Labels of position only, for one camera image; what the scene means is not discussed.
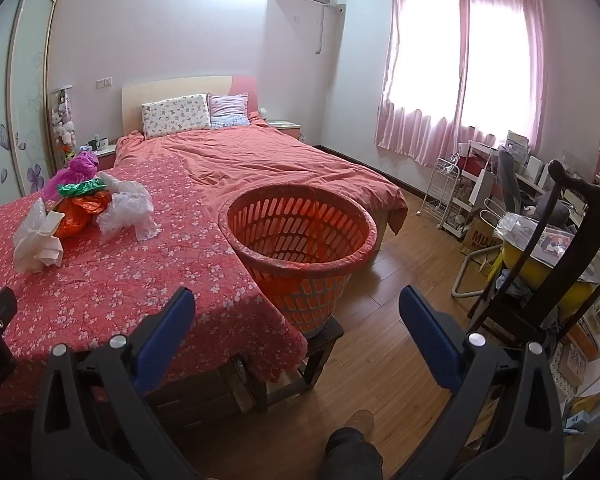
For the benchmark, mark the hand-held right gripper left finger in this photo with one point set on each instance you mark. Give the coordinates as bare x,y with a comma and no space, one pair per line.
165,330

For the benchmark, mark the white mug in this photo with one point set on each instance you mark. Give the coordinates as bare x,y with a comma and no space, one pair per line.
101,144

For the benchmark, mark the white tube frame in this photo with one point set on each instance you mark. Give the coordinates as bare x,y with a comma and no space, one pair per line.
462,280

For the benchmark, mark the person's brown shoe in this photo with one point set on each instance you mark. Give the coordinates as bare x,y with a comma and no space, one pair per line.
360,420

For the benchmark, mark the brown paper bag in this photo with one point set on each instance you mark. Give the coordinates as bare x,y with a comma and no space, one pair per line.
480,237

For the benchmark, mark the orange plastic bag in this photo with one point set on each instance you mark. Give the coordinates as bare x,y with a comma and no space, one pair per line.
77,215

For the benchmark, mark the clear plastic bag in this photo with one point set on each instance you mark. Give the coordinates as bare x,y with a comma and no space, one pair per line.
520,227

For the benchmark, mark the person's leg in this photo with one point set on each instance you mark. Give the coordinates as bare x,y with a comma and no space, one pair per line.
352,455

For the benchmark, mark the white paper bag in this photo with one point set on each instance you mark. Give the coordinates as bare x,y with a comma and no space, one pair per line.
482,187

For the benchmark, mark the wall switch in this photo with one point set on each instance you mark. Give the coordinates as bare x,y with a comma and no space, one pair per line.
104,82

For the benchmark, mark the orange plastic laundry basket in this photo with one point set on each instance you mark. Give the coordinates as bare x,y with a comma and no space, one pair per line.
300,285

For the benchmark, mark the grey office chair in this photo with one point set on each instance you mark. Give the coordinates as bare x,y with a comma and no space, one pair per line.
510,180

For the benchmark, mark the coral duvet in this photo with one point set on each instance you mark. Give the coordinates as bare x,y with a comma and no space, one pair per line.
280,160

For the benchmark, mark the white storage cart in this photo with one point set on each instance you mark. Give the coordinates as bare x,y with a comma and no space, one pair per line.
467,210

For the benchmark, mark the yellow plastic tub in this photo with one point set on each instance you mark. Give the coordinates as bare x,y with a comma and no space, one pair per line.
540,270

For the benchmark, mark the dark wooden stool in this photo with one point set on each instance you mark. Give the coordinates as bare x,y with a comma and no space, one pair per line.
325,345

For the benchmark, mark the pink curtain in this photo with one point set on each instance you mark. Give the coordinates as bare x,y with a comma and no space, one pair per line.
530,85
420,110

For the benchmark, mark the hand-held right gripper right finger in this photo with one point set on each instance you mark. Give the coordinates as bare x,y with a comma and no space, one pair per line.
430,335

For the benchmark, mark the cream wooden bed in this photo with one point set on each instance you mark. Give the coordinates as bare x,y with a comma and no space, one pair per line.
180,87

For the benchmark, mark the wardrobe with floral glass doors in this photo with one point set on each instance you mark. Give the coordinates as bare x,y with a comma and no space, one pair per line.
25,85

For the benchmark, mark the hanging plush toy holder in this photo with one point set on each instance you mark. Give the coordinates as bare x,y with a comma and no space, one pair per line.
62,120

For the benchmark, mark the pink and white nightstand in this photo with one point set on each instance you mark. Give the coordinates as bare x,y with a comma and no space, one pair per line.
285,127
105,157

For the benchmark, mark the magenta plastic bag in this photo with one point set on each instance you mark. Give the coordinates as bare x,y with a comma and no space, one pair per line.
77,167

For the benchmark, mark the white floral pillow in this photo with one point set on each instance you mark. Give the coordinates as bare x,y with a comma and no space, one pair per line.
175,115

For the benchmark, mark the white plastic bag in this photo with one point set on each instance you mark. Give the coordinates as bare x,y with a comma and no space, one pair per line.
127,205
35,245

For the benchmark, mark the pink striped pillow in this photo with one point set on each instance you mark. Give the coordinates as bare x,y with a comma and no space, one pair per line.
230,107

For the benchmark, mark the green plastic bag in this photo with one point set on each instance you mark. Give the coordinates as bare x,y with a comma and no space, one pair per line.
80,189

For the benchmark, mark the dark wooden chair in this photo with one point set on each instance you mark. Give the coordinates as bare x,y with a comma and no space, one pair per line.
595,200

